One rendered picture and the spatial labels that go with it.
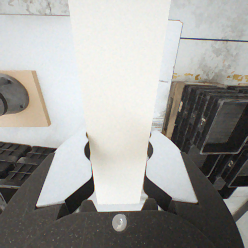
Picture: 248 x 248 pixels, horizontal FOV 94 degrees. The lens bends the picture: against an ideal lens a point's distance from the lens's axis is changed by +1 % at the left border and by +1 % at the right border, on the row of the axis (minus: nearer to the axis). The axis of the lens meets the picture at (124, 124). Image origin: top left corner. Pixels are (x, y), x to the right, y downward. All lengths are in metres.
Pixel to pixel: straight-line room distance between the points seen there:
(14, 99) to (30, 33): 0.23
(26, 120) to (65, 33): 0.39
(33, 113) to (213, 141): 1.17
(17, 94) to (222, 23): 1.49
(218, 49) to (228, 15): 0.23
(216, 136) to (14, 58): 1.24
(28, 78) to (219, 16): 1.41
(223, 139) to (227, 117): 0.20
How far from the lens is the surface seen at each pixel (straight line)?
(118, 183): 0.17
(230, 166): 1.43
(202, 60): 1.43
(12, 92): 0.57
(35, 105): 0.61
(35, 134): 0.73
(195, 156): 1.37
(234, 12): 1.55
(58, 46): 0.55
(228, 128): 1.15
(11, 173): 0.67
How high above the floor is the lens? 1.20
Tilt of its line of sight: 61 degrees down
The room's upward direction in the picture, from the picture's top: 176 degrees clockwise
